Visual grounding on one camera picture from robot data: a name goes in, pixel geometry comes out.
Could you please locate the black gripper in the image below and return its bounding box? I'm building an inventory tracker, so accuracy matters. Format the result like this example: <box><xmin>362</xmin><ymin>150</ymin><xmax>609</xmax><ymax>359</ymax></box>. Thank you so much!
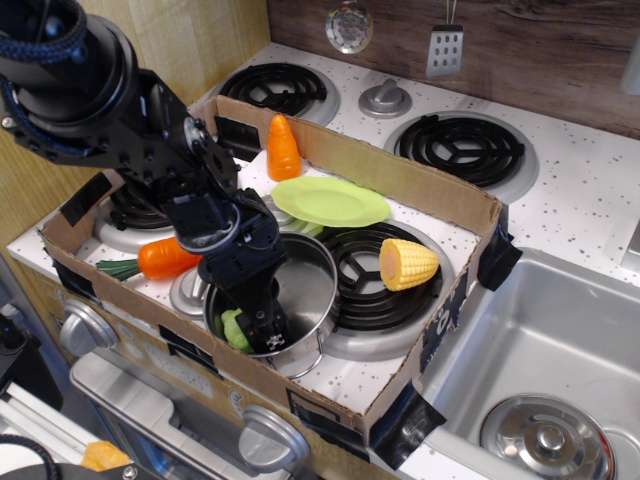
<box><xmin>198</xmin><ymin>199</ymin><xmax>289</xmax><ymax>354</ymax></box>

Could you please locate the green toy broccoli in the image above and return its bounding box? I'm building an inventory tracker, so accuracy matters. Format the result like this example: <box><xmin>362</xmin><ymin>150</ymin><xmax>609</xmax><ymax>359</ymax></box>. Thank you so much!
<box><xmin>215</xmin><ymin>309</ymin><xmax>254</xmax><ymax>354</ymax></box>

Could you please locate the stainless steel pan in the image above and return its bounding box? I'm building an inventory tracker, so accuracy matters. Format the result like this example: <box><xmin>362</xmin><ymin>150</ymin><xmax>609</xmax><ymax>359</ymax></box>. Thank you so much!
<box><xmin>204</xmin><ymin>233</ymin><xmax>339</xmax><ymax>379</ymax></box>

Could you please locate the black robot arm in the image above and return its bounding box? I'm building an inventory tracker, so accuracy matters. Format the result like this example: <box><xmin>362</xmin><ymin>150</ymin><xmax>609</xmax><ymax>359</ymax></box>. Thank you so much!
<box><xmin>1</xmin><ymin>1</ymin><xmax>289</xmax><ymax>354</ymax></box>

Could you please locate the silver stove knob near pan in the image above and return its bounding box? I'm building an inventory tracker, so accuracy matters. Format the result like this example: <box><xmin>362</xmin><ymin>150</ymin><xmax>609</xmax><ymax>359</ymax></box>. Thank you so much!
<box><xmin>169</xmin><ymin>268</ymin><xmax>209</xmax><ymax>320</ymax></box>

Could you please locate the brown cardboard fence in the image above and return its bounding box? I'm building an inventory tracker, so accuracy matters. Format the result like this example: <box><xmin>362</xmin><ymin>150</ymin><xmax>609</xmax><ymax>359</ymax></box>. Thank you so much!
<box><xmin>40</xmin><ymin>119</ymin><xmax>509</xmax><ymax>468</ymax></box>

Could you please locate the front right black burner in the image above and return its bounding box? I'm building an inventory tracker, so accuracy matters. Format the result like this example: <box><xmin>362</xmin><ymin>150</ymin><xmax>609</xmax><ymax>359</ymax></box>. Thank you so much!
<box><xmin>317</xmin><ymin>220</ymin><xmax>455</xmax><ymax>362</ymax></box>

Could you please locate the black burner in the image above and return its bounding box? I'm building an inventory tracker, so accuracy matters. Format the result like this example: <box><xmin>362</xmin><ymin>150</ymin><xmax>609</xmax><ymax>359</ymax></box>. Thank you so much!
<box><xmin>384</xmin><ymin>111</ymin><xmax>539</xmax><ymax>204</ymax></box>
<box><xmin>211</xmin><ymin>62</ymin><xmax>340</xmax><ymax>126</ymax></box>
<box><xmin>317</xmin><ymin>220</ymin><xmax>455</xmax><ymax>362</ymax></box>
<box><xmin>93</xmin><ymin>184</ymin><xmax>175</xmax><ymax>254</ymax></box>

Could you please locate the silver stove knob under plate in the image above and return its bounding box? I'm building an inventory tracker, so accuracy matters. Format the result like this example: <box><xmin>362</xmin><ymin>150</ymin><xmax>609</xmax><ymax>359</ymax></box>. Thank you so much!
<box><xmin>262</xmin><ymin>195</ymin><xmax>306</xmax><ymax>232</ymax></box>

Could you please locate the silver oven knob right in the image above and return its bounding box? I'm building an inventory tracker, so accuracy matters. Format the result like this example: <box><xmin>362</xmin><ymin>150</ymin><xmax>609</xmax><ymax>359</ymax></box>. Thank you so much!
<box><xmin>238</xmin><ymin>405</ymin><xmax>310</xmax><ymax>474</ymax></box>

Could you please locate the silver oven knob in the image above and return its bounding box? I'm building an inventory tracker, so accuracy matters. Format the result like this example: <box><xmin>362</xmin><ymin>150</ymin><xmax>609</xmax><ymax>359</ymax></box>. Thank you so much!
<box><xmin>59</xmin><ymin>299</ymin><xmax>119</xmax><ymax>357</ymax></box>
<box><xmin>238</xmin><ymin>405</ymin><xmax>310</xmax><ymax>474</ymax></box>

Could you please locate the orange toy carrot with leaves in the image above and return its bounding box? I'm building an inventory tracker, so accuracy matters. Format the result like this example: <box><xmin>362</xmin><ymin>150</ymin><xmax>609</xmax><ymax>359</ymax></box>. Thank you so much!
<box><xmin>96</xmin><ymin>237</ymin><xmax>202</xmax><ymax>281</ymax></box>

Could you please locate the light green toy plate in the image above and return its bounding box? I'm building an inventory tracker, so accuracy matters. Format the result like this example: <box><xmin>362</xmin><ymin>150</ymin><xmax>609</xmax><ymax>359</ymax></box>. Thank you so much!
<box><xmin>271</xmin><ymin>176</ymin><xmax>391</xmax><ymax>227</ymax></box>

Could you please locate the yellow toy corn cob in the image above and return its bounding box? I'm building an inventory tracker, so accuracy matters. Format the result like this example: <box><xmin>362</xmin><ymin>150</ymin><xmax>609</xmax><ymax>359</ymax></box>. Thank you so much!
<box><xmin>379</xmin><ymin>238</ymin><xmax>440</xmax><ymax>291</ymax></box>

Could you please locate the orange toy carrot tip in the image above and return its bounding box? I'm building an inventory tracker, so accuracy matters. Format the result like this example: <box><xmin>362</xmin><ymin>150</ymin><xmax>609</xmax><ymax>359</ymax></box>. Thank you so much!
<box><xmin>267</xmin><ymin>114</ymin><xmax>303</xmax><ymax>181</ymax></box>

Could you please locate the silver oven knob left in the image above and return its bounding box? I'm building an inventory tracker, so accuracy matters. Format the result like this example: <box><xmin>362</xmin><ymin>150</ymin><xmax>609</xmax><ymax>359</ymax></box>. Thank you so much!
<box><xmin>59</xmin><ymin>299</ymin><xmax>119</xmax><ymax>357</ymax></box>

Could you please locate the front left black burner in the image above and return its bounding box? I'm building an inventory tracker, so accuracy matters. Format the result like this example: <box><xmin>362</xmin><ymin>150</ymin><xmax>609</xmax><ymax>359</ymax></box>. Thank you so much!
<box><xmin>93</xmin><ymin>184</ymin><xmax>175</xmax><ymax>254</ymax></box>

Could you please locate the yellow sponge piece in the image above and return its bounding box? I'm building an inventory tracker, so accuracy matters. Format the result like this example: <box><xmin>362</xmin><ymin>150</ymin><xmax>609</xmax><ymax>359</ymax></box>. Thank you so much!
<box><xmin>80</xmin><ymin>440</ymin><xmax>131</xmax><ymax>472</ymax></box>

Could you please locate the back left black burner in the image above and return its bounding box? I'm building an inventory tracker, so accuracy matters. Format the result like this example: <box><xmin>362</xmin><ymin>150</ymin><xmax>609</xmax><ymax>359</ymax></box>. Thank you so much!
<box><xmin>211</xmin><ymin>62</ymin><xmax>340</xmax><ymax>126</ymax></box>

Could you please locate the silver stove knob back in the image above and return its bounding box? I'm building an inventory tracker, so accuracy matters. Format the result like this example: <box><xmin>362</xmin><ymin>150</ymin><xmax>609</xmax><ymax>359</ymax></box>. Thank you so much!
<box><xmin>358</xmin><ymin>79</ymin><xmax>412</xmax><ymax>119</ymax></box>

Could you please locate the back right black burner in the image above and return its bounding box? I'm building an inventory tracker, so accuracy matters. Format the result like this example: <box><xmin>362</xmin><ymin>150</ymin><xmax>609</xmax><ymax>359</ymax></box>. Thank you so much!
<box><xmin>384</xmin><ymin>111</ymin><xmax>539</xmax><ymax>204</ymax></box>

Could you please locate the silver toy sink basin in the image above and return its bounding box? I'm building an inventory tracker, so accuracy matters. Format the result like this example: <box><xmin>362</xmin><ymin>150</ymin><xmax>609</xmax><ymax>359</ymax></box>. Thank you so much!
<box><xmin>423</xmin><ymin>250</ymin><xmax>639</xmax><ymax>479</ymax></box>

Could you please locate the silver pot lid in sink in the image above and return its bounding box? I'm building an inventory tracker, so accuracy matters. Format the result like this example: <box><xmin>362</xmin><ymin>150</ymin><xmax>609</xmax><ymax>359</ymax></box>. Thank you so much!
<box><xmin>479</xmin><ymin>394</ymin><xmax>617</xmax><ymax>479</ymax></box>

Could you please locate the hanging silver strainer ladle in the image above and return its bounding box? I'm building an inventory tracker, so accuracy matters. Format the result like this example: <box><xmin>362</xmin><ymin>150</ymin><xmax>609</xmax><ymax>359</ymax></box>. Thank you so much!
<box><xmin>325</xmin><ymin>1</ymin><xmax>374</xmax><ymax>55</ymax></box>

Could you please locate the hanging silver slotted spatula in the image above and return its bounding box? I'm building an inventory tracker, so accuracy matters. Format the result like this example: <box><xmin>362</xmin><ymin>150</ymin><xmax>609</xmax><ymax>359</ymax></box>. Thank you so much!
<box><xmin>426</xmin><ymin>1</ymin><xmax>464</xmax><ymax>78</ymax></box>

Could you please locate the silver oven door handle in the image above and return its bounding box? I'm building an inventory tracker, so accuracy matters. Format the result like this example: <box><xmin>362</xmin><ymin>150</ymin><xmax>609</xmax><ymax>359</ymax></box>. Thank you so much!
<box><xmin>70</xmin><ymin>353</ymin><xmax>290</xmax><ymax>479</ymax></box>

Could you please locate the black cable bottom left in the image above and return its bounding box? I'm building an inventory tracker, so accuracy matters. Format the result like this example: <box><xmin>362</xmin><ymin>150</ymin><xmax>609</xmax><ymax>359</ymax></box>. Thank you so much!
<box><xmin>0</xmin><ymin>433</ymin><xmax>61</xmax><ymax>480</ymax></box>

